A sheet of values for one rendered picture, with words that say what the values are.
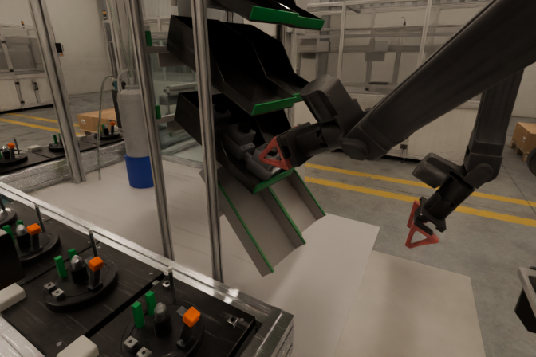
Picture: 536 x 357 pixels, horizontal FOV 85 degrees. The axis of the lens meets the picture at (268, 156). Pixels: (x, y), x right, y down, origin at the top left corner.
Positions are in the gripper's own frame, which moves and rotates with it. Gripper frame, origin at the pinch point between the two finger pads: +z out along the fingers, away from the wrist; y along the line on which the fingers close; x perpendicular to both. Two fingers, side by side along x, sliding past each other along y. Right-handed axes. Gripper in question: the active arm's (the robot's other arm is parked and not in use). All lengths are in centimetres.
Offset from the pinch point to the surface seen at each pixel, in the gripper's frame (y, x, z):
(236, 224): 6.4, 11.9, 11.5
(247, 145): -1.0, -3.3, 5.5
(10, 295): 40, 5, 45
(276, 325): 14.1, 30.8, 4.0
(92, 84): -527, -381, 1061
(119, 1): -48, -88, 87
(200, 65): 7.6, -21.0, 0.8
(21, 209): 23, -12, 86
